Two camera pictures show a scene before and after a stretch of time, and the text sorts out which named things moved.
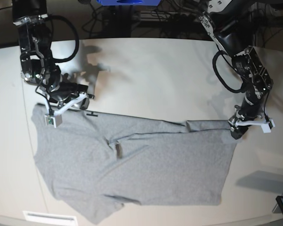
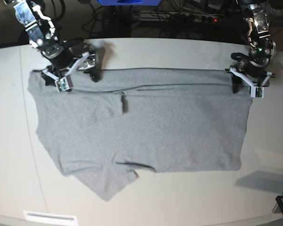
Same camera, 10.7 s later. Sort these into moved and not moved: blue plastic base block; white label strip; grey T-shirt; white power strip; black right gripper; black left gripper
Moved: grey T-shirt; black left gripper; black right gripper
Not moved: white power strip; white label strip; blue plastic base block
